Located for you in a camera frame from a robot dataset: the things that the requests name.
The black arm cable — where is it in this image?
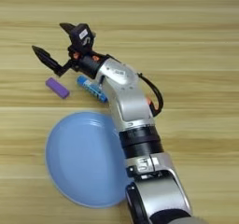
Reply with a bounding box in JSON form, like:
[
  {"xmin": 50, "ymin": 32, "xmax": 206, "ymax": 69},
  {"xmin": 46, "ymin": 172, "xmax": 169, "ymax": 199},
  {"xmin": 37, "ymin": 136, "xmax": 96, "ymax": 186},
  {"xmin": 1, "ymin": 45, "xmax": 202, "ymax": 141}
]
[{"xmin": 136, "ymin": 73, "xmax": 164, "ymax": 117}]

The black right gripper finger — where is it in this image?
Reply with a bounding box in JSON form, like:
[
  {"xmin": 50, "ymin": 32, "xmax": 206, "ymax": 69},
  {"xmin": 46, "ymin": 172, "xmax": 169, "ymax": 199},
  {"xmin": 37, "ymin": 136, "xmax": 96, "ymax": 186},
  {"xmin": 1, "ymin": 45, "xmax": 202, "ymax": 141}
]
[
  {"xmin": 58, "ymin": 21, "xmax": 77, "ymax": 37},
  {"xmin": 31, "ymin": 45, "xmax": 71, "ymax": 78}
]

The light blue round plate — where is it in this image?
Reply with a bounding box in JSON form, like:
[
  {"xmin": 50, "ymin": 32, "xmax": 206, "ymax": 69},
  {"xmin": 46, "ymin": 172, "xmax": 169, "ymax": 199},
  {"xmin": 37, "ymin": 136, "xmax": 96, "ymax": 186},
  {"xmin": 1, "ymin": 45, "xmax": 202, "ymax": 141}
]
[{"xmin": 45, "ymin": 110, "xmax": 132, "ymax": 209}]

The black box with white label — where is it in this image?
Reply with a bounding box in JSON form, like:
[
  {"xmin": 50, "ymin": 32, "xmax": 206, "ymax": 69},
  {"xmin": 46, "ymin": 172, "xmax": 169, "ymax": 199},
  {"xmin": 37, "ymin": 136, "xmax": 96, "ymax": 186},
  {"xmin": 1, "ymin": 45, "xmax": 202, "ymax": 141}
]
[{"xmin": 69, "ymin": 22, "xmax": 96, "ymax": 53}]

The blue glue stick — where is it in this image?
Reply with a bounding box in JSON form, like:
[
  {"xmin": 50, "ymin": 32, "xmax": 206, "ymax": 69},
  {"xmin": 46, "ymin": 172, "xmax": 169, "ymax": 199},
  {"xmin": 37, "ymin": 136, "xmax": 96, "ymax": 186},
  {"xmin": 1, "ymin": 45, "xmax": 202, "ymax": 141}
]
[{"xmin": 77, "ymin": 75, "xmax": 108, "ymax": 104}]

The purple rectangular block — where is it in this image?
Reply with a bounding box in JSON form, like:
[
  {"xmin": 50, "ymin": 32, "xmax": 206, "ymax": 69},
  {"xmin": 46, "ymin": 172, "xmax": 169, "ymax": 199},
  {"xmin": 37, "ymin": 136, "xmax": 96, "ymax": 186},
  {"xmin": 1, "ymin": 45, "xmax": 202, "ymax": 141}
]
[{"xmin": 45, "ymin": 77, "xmax": 71, "ymax": 100}]

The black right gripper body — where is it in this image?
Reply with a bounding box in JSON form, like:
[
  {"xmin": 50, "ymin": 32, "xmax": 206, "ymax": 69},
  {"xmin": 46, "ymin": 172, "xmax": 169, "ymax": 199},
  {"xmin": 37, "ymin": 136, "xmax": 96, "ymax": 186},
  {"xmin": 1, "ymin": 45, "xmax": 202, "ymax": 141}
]
[{"xmin": 67, "ymin": 48, "xmax": 111, "ymax": 79}]

